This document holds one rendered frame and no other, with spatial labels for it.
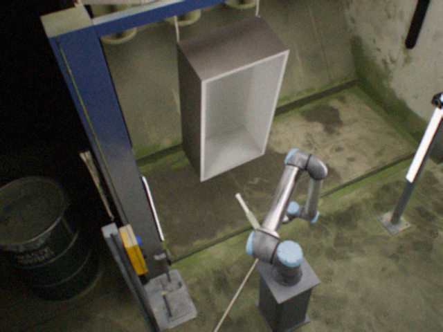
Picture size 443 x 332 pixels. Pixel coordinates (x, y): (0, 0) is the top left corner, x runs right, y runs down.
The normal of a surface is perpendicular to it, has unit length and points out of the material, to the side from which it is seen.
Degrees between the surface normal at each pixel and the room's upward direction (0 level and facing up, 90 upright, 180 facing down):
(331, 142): 0
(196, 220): 0
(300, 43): 57
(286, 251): 5
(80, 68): 90
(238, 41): 11
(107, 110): 90
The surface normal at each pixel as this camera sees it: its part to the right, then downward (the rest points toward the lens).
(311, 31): 0.34, 0.20
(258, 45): 0.05, -0.51
